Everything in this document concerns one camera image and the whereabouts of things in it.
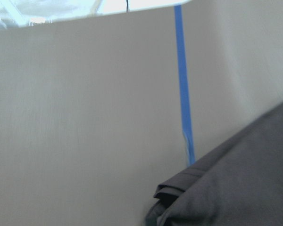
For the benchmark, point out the dark brown t-shirt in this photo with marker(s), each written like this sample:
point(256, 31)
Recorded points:
point(239, 183)

